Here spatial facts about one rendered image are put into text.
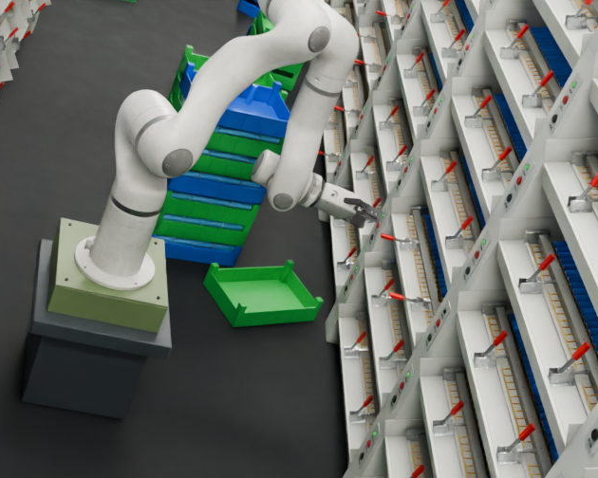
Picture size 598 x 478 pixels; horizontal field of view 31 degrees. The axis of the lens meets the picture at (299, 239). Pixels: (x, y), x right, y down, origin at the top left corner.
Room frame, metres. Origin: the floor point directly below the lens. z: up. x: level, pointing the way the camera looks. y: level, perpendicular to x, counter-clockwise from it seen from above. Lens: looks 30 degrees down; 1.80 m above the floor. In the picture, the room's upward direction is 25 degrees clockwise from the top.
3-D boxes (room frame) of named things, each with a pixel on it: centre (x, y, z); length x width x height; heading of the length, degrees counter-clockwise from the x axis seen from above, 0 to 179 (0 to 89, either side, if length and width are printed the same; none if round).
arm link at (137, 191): (2.06, 0.39, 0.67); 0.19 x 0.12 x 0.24; 43
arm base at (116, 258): (2.04, 0.37, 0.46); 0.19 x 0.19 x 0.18
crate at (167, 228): (2.83, 0.33, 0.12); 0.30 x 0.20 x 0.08; 120
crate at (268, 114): (2.83, 0.33, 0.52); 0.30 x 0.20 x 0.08; 120
